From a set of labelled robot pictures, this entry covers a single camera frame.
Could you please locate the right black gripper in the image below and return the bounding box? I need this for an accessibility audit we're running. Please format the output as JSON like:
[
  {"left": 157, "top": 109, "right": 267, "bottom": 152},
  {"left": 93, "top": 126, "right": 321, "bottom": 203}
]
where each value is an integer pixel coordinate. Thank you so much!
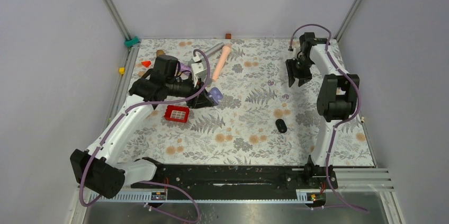
[{"left": 285, "top": 56, "right": 313, "bottom": 87}]

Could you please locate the lilac oval earbud case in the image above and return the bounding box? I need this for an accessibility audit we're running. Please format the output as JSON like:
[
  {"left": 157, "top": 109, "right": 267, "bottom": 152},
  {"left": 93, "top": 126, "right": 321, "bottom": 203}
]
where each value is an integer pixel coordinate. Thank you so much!
[{"left": 208, "top": 87, "right": 223, "bottom": 106}]

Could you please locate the black earbud charging case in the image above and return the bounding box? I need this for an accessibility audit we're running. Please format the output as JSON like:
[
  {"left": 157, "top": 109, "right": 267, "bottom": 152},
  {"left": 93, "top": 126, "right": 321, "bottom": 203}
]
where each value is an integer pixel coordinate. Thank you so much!
[{"left": 275, "top": 119, "right": 288, "bottom": 133}]

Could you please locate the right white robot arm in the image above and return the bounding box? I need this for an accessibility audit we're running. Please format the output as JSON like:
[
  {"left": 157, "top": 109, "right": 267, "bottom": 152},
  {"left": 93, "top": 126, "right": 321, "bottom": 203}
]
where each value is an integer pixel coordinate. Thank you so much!
[{"left": 285, "top": 32, "right": 360, "bottom": 188}]

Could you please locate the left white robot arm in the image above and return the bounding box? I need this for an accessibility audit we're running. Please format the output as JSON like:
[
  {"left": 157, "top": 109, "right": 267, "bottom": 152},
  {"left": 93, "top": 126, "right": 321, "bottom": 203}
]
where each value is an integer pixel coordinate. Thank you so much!
[{"left": 70, "top": 49, "right": 218, "bottom": 206}]

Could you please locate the red lego brick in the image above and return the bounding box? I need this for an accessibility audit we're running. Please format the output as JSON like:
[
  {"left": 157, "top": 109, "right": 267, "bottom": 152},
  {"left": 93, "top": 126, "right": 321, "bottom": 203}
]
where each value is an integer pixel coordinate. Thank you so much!
[{"left": 164, "top": 105, "right": 190, "bottom": 123}]

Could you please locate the purple glitter microphone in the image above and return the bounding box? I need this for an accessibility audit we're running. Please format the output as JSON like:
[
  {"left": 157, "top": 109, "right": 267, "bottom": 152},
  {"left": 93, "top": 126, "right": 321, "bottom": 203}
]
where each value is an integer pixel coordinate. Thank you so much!
[{"left": 179, "top": 63, "right": 192, "bottom": 74}]

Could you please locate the silver grey microphone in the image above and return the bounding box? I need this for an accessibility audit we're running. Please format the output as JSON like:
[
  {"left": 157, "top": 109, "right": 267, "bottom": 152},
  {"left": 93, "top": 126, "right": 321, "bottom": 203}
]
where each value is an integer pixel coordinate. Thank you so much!
[{"left": 187, "top": 42, "right": 225, "bottom": 66}]

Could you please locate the floral patterned mat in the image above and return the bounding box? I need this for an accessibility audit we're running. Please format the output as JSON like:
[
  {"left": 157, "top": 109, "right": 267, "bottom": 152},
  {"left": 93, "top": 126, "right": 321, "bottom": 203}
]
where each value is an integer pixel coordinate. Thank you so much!
[{"left": 107, "top": 38, "right": 375, "bottom": 167}]

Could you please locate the pink toy microphone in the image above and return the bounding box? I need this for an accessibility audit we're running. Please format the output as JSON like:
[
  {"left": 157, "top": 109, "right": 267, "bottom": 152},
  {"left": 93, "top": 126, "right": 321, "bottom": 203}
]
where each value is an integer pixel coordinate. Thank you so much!
[{"left": 211, "top": 43, "right": 232, "bottom": 82}]

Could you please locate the brown toy microphone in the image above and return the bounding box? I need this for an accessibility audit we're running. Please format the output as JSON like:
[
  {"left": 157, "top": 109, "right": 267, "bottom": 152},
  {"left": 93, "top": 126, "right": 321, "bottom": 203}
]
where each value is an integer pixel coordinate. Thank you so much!
[{"left": 156, "top": 49, "right": 166, "bottom": 57}]

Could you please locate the red triangle block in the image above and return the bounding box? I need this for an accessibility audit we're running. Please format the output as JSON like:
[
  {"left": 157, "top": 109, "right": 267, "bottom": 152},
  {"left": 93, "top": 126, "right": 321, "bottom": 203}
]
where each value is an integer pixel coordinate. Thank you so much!
[{"left": 141, "top": 60, "right": 151, "bottom": 68}]

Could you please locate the teal corner clip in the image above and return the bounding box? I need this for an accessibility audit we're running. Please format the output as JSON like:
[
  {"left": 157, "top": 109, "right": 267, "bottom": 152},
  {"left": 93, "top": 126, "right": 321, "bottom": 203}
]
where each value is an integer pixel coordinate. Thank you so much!
[{"left": 124, "top": 36, "right": 140, "bottom": 48}]

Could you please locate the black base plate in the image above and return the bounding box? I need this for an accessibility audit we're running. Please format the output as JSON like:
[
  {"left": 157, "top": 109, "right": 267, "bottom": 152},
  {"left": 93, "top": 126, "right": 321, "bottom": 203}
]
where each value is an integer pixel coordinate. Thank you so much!
[{"left": 151, "top": 164, "right": 338, "bottom": 201}]

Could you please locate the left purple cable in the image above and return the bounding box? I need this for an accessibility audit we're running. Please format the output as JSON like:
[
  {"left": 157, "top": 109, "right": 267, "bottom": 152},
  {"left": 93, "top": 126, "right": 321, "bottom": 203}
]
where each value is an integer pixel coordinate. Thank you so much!
[{"left": 78, "top": 49, "right": 212, "bottom": 224}]

